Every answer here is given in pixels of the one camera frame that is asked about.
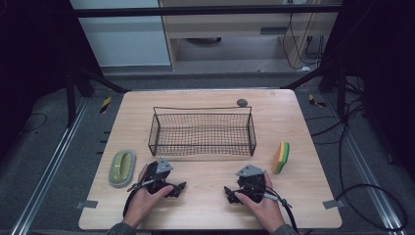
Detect yellow black hazard tape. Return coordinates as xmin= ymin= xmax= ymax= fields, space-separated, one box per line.
xmin=99 ymin=96 xmax=113 ymax=115
xmin=307 ymin=93 xmax=328 ymax=109

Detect black horizontal frame bar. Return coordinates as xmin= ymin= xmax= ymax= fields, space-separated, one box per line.
xmin=69 ymin=4 xmax=345 ymax=19

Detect thin black floor cable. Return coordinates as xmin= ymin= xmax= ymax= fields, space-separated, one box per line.
xmin=19 ymin=112 xmax=49 ymax=134

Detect black hanging desk cables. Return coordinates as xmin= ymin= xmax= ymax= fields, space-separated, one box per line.
xmin=281 ymin=12 xmax=328 ymax=71

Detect person's left hand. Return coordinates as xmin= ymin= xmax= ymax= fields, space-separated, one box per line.
xmin=122 ymin=163 xmax=175 ymax=229

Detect grey tape strip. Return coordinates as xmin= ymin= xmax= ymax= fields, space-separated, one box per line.
xmin=322 ymin=199 xmax=346 ymax=211
xmin=74 ymin=199 xmax=99 ymax=211

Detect white cabinet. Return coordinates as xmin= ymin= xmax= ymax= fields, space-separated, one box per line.
xmin=69 ymin=0 xmax=172 ymax=69

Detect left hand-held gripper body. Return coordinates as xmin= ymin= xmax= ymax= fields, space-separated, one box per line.
xmin=142 ymin=157 xmax=174 ymax=195

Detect green ceramic soap dish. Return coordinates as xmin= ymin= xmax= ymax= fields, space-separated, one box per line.
xmin=108 ymin=149 xmax=137 ymax=189

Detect person's right hand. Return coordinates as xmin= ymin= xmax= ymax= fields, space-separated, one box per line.
xmin=234 ymin=170 xmax=286 ymax=234

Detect light wooden desk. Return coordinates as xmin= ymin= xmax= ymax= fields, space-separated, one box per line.
xmin=158 ymin=0 xmax=341 ymax=71

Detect black metal stand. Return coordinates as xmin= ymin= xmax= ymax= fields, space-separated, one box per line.
xmin=64 ymin=65 xmax=132 ymax=129
xmin=279 ymin=60 xmax=349 ymax=120

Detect black wire mesh basket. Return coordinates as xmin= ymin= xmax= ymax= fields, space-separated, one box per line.
xmin=148 ymin=105 xmax=257 ymax=158

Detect aluminium floor rail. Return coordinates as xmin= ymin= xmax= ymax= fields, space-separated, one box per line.
xmin=324 ymin=92 xmax=408 ymax=235
xmin=9 ymin=97 xmax=91 ymax=235

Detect yellow and green sponge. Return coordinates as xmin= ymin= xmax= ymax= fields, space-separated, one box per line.
xmin=272 ymin=140 xmax=291 ymax=175

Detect dark curtain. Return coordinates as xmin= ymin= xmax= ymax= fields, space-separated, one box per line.
xmin=0 ymin=0 xmax=104 ymax=161
xmin=321 ymin=0 xmax=415 ymax=184

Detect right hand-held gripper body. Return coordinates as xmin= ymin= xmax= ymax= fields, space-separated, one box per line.
xmin=235 ymin=164 xmax=267 ymax=204

